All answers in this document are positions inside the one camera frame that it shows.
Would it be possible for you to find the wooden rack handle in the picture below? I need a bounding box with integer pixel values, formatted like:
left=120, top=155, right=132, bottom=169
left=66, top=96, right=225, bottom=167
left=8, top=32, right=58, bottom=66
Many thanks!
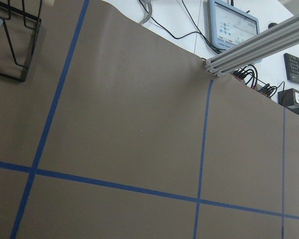
left=44, top=0, right=54, bottom=6

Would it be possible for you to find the right teach pendant tablet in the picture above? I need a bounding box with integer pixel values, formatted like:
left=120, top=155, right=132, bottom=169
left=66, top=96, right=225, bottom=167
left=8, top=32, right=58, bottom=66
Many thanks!
left=207, top=0, right=260, bottom=52

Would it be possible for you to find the black power adapter box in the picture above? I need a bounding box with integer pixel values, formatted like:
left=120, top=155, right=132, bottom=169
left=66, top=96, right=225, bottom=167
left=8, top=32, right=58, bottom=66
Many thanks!
left=278, top=88, right=299, bottom=115

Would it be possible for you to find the black keyboard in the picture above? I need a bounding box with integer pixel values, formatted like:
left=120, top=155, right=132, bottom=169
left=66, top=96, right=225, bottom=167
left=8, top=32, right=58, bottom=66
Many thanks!
left=284, top=53, right=299, bottom=83

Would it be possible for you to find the black wire cup rack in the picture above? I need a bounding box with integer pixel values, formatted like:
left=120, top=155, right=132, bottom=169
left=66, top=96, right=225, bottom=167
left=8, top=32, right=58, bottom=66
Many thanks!
left=0, top=0, right=44, bottom=82

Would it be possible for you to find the aluminium frame post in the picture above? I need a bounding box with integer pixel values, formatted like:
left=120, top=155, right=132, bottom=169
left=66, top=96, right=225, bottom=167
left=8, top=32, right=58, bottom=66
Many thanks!
left=205, top=14, right=299, bottom=77

